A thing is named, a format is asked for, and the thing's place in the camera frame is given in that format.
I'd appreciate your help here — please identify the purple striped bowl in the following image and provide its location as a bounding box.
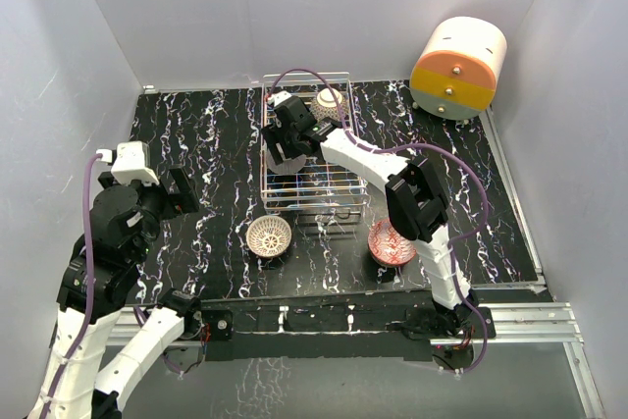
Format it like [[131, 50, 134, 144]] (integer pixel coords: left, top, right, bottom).
[[266, 152, 307, 176]]

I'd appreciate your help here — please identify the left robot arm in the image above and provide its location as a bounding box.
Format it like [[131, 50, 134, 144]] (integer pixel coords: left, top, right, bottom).
[[28, 141, 235, 418]]

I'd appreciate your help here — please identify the orange yellow cylindrical drawer cabinet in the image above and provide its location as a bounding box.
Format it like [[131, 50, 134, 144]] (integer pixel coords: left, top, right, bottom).
[[409, 17, 507, 121]]

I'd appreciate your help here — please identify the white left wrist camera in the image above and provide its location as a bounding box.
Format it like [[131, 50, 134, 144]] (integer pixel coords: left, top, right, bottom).
[[96, 141, 159, 186]]

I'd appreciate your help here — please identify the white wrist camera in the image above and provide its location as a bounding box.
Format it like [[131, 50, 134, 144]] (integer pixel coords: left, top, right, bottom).
[[96, 141, 159, 186], [266, 90, 292, 108]]

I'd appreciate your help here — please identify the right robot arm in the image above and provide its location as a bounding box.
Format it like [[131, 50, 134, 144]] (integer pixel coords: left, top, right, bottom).
[[262, 92, 489, 339]]

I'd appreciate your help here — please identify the brown floral patterned bowl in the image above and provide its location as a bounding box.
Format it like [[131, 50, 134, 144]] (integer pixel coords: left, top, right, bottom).
[[309, 88, 349, 122]]

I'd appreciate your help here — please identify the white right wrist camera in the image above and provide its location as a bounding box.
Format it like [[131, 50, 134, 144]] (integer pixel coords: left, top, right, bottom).
[[266, 90, 292, 108]]

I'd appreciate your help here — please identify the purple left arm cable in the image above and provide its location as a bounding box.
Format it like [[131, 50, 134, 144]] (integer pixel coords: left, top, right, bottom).
[[33, 151, 114, 415]]

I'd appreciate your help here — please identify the aluminium frame rail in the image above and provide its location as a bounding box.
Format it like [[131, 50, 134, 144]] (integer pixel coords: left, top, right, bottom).
[[48, 109, 607, 419]]

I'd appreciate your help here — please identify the white brown lattice bowl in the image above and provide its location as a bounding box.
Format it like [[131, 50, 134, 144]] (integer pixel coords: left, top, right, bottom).
[[246, 215, 292, 259]]

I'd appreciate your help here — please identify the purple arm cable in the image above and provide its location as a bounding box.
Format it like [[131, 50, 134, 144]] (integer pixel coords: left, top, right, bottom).
[[264, 68, 492, 376], [33, 151, 114, 415]]

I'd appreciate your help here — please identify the red patterned bowl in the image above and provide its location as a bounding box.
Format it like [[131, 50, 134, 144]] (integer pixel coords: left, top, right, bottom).
[[368, 219, 417, 268]]

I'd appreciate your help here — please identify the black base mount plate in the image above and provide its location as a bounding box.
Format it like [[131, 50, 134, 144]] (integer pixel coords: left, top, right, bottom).
[[203, 301, 496, 368]]

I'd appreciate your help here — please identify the white wire dish rack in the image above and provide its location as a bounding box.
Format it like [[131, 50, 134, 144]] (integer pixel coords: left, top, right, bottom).
[[260, 72, 368, 219]]

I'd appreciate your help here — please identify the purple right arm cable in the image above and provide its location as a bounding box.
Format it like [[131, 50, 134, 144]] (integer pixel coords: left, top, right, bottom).
[[264, 68, 492, 376]]

